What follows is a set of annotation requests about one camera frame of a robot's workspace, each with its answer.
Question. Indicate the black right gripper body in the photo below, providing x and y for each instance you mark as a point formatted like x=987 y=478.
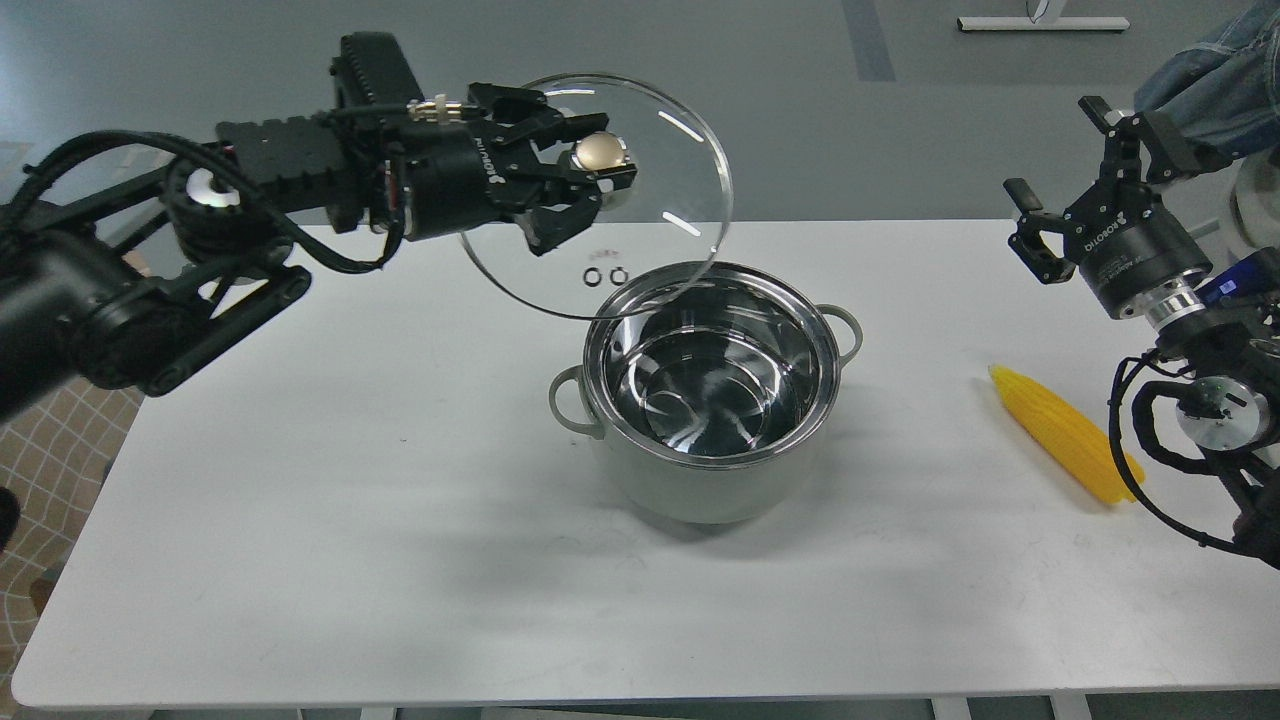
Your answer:
x=1130 y=244

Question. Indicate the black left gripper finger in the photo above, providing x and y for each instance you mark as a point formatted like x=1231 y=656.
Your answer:
x=551 y=204
x=513 y=122

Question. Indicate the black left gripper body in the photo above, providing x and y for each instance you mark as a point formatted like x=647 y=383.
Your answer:
x=451 y=181

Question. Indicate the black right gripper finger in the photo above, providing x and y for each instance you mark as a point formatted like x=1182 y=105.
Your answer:
x=1028 y=239
x=1144 y=147

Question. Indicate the glass pot lid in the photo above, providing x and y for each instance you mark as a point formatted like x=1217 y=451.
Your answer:
x=677 y=211

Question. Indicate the yellow corn cob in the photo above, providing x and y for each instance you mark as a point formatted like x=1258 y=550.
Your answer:
x=1078 y=445

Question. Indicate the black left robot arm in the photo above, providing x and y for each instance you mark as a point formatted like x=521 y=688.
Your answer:
x=132 y=259

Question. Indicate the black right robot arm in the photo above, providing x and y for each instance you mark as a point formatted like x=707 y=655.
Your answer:
x=1214 y=405

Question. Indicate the grey steel cooking pot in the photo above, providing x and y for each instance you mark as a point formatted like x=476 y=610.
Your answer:
x=705 y=390

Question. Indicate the person in blue jeans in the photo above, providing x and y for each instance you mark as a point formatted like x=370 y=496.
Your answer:
x=1221 y=93

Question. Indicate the white table leg base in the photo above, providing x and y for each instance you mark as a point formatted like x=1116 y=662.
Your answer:
x=1044 y=17

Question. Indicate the beige checkered cloth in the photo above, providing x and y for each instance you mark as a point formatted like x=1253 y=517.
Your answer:
x=54 y=459

